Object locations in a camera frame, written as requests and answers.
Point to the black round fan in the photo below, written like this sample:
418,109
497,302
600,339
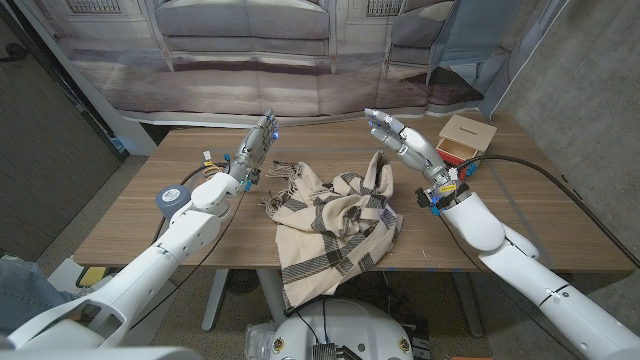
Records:
242,282

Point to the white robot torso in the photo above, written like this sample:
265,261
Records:
345,325

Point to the white backdrop frame post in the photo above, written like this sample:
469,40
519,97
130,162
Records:
135,140

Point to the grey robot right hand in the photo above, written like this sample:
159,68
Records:
417,147

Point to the white table leg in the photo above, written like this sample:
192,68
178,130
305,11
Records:
215,300
270,295
467,305

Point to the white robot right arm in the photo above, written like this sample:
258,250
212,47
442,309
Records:
540,295

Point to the wooden box with red drawer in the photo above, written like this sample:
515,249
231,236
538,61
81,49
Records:
467,132

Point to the clear plastic bag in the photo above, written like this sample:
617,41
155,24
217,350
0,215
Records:
257,342

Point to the person leg in jeans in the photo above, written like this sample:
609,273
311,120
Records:
27,295

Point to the printed room backdrop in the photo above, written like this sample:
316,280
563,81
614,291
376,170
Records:
250,75

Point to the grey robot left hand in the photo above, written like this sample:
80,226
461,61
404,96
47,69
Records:
250,150

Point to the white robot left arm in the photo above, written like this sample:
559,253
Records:
145,275

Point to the beige plaid fringed scarf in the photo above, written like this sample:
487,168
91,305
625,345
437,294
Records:
325,235

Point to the yellow and black floor object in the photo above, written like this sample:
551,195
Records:
92,274

